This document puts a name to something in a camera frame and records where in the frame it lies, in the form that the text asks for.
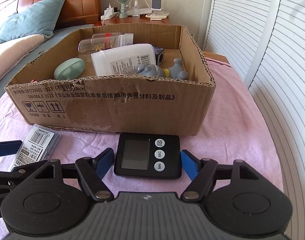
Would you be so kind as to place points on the light green round case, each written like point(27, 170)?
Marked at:
point(69, 69)

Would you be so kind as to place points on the wooden bedside table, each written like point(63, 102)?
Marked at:
point(141, 19)

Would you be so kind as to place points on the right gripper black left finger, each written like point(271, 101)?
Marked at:
point(81, 180)

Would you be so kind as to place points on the white spray bottle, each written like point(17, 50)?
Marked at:
point(136, 9)

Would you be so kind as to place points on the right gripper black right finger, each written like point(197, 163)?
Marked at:
point(205, 172)

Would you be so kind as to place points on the blue grey bed sheet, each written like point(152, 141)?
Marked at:
point(59, 34)

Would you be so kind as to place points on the small green desk fan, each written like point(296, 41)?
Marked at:
point(123, 10)

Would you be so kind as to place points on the pink table cloth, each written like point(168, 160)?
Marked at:
point(233, 128)

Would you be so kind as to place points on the clear plastic labelled case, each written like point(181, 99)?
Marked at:
point(37, 146)

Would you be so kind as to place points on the brown cardboard box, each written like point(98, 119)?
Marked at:
point(117, 103)

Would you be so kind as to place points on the white small screen device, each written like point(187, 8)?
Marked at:
point(157, 13)

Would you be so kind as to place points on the teal pillow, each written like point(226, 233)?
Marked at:
point(32, 20)

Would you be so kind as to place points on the white plastic bottle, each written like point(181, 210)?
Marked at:
point(122, 60)

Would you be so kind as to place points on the grey rubber toy figure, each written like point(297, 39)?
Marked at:
point(175, 72)

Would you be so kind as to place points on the white power strip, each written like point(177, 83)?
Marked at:
point(109, 13)

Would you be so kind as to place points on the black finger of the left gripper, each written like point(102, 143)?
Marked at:
point(9, 147)
point(9, 180)

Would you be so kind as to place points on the clear jar with gold pins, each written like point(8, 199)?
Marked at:
point(103, 41)

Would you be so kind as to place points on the black digital timer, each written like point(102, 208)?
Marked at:
point(152, 156)

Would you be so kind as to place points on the white louvered closet doors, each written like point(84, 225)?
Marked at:
point(265, 41)

